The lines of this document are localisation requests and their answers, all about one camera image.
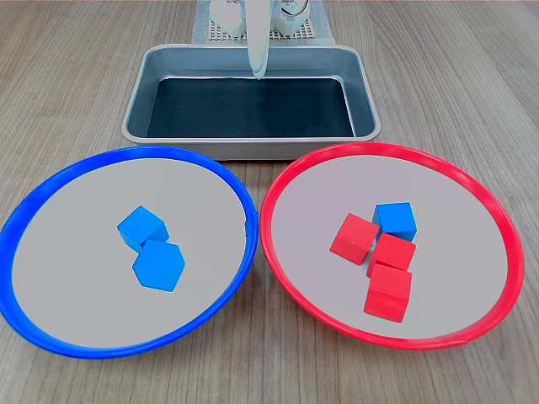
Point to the small blue cube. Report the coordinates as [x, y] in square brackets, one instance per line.
[160, 267]
[396, 221]
[139, 225]

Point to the black tray mat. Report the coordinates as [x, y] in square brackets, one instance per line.
[252, 109]

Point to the steel rectangular tray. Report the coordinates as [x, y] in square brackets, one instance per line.
[139, 101]

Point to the small red cube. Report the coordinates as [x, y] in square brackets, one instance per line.
[393, 252]
[353, 240]
[387, 294]

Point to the red-rimmed white round plate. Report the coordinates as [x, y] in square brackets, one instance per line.
[455, 252]

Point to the blue-rimmed white round plate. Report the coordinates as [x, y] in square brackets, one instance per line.
[84, 303]

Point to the pale perforated base plate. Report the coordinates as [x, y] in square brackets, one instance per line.
[304, 33]

